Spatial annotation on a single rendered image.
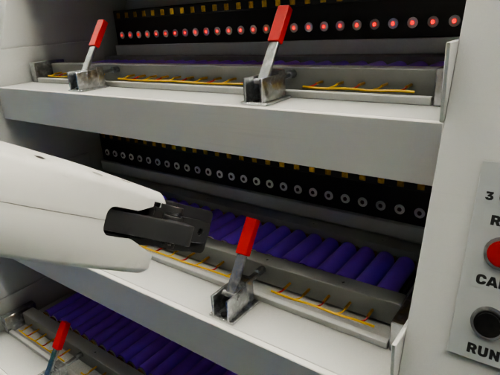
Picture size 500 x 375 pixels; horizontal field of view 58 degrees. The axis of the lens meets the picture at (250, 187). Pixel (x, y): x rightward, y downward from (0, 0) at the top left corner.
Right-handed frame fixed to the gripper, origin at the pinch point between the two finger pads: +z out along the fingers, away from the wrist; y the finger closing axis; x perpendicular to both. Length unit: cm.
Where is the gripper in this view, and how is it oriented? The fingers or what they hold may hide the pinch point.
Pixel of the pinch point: (170, 223)
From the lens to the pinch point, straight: 33.8
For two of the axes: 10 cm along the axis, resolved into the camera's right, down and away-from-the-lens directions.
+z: 5.5, 1.9, 8.2
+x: 2.5, -9.7, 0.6
